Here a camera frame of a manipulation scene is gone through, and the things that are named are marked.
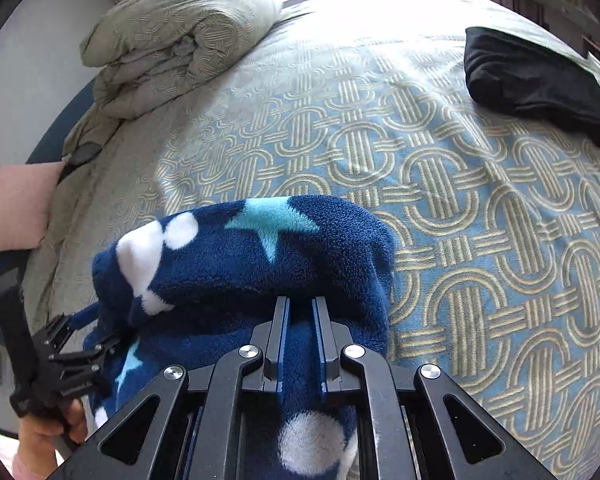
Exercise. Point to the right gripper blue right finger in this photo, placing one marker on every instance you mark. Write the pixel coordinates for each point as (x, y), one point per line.
(326, 345)

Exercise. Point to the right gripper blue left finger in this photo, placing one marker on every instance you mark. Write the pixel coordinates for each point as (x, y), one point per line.
(273, 369)

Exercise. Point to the navy fleece star pants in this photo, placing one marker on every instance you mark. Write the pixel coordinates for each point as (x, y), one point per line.
(188, 288)

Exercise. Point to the person's left hand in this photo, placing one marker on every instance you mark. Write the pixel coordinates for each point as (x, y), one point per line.
(36, 449)

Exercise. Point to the dark blue headboard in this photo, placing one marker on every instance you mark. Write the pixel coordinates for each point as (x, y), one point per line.
(49, 149)

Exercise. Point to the pink pillow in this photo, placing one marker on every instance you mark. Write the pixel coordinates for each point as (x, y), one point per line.
(26, 192)

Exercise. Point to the patterned blue beige bedspread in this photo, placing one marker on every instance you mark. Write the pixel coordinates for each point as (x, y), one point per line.
(495, 218)

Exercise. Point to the folded black garment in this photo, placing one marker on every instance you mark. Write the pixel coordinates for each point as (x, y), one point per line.
(517, 77)

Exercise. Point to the folded beige duvet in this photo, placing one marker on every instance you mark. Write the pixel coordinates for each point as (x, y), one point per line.
(150, 52)

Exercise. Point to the dark grey side shelf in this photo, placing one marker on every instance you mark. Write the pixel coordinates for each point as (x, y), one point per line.
(573, 24)

